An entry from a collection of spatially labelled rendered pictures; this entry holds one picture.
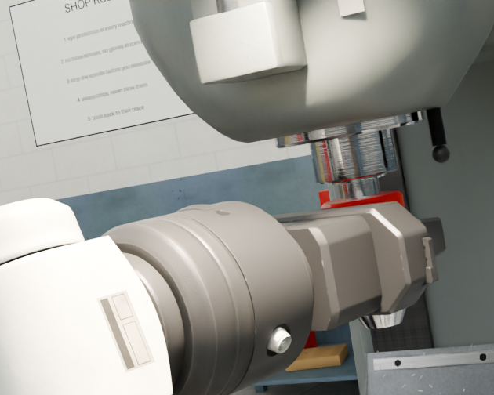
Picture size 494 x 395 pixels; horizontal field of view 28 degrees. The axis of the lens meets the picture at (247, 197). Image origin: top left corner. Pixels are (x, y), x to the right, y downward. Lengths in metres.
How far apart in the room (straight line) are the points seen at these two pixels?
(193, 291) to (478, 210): 0.56
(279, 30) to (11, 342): 0.18
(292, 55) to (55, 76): 5.45
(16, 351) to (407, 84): 0.23
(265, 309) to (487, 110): 0.53
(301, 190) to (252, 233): 4.71
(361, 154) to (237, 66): 0.12
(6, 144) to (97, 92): 0.74
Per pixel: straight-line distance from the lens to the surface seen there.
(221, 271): 0.42
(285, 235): 0.45
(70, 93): 5.83
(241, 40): 0.44
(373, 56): 0.47
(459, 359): 0.95
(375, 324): 0.56
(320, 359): 4.62
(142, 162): 5.59
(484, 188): 0.93
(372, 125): 0.52
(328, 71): 0.47
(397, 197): 0.55
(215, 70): 0.45
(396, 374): 0.97
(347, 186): 0.55
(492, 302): 0.95
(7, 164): 6.15
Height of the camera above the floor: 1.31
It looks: 3 degrees down
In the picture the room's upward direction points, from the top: 11 degrees counter-clockwise
